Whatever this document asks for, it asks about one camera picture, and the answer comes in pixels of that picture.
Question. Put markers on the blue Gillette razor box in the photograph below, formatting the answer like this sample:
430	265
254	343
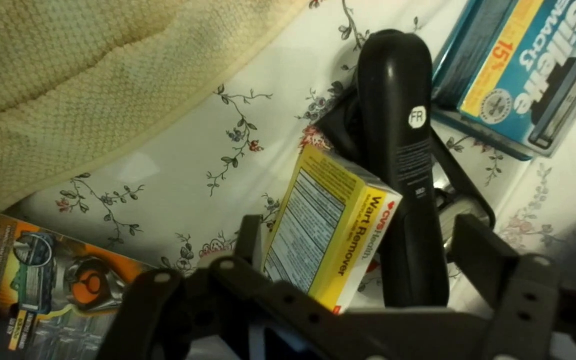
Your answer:
507	75

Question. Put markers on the floral bed sheet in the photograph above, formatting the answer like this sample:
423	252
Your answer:
178	198

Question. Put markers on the cream knit towel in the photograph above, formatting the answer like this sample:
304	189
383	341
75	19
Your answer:
89	81

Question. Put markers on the orange razor package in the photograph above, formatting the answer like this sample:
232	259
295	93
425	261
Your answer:
58	295

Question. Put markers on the black electric shaver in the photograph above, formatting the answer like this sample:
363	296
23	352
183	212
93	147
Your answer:
383	123

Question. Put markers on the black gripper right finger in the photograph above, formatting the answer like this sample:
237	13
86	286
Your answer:
493	266

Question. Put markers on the yellow wart remover packet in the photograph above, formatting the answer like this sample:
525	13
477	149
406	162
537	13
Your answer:
329	229

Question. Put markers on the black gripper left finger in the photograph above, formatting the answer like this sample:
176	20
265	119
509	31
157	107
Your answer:
252	244

